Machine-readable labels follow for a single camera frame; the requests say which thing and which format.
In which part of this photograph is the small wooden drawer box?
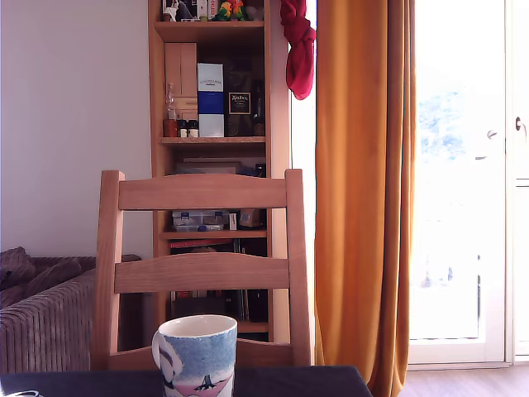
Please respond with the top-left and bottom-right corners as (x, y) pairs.
(172, 96), (198, 122)

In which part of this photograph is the brown corduroy cushion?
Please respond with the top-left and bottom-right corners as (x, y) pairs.
(0, 246), (83, 309)

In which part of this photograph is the knotted red cloth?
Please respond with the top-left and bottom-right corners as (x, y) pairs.
(279, 0), (317, 101)

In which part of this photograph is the tall wooden bookshelf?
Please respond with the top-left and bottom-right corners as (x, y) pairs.
(147, 0), (290, 344)

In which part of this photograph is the white and blue carton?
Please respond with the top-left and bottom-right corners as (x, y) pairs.
(197, 62), (226, 138)

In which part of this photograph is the clear glass bottle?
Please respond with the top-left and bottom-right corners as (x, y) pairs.
(166, 82), (178, 121)

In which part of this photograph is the orange curtain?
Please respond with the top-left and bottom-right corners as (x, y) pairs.
(314, 0), (417, 397)

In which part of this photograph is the clear plastic organiser box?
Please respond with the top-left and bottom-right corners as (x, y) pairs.
(171, 209), (231, 232)

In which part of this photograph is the black whisky box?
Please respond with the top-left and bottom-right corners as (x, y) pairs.
(224, 57), (254, 137)

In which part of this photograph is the red book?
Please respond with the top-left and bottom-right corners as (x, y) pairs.
(169, 238), (233, 249)

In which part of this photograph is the blue white ceramic mug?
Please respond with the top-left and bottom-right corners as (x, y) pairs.
(150, 314), (239, 397)

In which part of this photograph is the small brown box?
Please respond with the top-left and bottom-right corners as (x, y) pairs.
(238, 208), (262, 229)

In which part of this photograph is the dark glass bottle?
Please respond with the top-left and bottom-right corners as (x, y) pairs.
(251, 79), (266, 137)

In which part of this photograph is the orange parrot toy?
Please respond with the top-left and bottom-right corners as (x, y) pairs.
(229, 0), (250, 22)

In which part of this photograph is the black tablecloth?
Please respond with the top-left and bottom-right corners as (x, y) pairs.
(0, 366), (374, 397)

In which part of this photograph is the green parrot toy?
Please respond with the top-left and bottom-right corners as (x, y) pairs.
(212, 0), (233, 22)

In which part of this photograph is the wooden ladder-back chair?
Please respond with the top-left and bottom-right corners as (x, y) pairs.
(89, 168), (312, 371)

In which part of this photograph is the tall light wooden box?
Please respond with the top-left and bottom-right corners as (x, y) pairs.
(164, 42), (198, 98)

